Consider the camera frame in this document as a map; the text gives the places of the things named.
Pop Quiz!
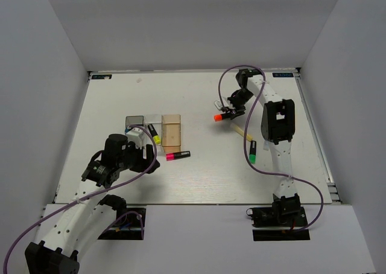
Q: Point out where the green cap highlighter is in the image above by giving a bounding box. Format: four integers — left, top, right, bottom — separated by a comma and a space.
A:
248, 140, 257, 164

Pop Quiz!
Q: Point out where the pastel yellow marker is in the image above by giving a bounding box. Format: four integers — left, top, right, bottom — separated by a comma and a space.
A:
230, 123, 254, 142

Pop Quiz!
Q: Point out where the dark grey plastic container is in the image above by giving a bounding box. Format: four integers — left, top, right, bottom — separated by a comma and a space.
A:
125, 115, 145, 130

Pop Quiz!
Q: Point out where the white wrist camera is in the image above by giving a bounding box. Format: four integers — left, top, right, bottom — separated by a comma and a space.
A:
214, 100, 229, 112
126, 127, 145, 148

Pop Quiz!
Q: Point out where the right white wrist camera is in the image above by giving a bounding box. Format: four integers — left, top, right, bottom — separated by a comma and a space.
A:
214, 100, 229, 112

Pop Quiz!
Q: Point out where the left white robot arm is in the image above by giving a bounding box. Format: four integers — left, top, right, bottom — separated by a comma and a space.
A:
25, 133, 160, 273

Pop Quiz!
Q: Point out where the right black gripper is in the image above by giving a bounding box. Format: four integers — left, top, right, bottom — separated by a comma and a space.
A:
226, 89, 253, 121

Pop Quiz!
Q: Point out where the purple cable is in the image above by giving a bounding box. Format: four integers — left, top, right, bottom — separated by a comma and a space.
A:
1, 124, 159, 274
217, 65, 325, 233

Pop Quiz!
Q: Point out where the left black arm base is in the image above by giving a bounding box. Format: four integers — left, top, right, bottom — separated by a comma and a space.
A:
98, 194, 147, 240

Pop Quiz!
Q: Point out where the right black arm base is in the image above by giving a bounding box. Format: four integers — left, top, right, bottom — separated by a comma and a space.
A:
246, 207, 311, 242

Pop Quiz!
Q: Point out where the corner label sticker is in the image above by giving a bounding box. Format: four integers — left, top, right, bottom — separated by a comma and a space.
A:
272, 72, 294, 78
91, 74, 112, 80

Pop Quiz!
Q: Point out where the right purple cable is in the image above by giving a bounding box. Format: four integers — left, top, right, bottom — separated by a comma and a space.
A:
217, 65, 325, 233

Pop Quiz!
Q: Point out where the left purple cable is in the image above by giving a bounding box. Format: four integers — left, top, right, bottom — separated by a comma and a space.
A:
1, 124, 159, 274

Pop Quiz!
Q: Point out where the right corner label sticker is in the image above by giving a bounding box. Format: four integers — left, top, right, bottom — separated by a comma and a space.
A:
272, 72, 294, 78

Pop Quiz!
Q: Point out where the tan plastic container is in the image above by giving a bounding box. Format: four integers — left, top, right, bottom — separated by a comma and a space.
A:
161, 114, 182, 153

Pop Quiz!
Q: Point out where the yellow cap highlighter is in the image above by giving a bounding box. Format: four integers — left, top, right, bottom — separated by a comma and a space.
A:
147, 124, 161, 145

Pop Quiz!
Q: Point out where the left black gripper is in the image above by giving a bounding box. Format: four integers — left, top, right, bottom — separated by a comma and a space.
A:
118, 140, 160, 173

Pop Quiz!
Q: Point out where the pink cap highlighter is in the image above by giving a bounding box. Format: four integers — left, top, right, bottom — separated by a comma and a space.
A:
166, 151, 191, 161

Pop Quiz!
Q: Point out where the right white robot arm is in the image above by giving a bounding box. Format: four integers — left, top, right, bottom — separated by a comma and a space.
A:
226, 69, 300, 225

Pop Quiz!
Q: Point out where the left corner label sticker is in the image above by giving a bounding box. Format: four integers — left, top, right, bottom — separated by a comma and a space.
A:
91, 74, 112, 80

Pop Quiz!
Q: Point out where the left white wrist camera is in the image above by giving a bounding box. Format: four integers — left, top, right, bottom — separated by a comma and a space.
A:
126, 127, 145, 148

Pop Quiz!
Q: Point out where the clear plastic container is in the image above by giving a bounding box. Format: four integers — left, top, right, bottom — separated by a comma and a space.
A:
144, 114, 163, 153

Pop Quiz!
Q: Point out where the orange cap highlighter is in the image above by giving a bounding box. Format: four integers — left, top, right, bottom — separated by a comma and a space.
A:
214, 112, 233, 122

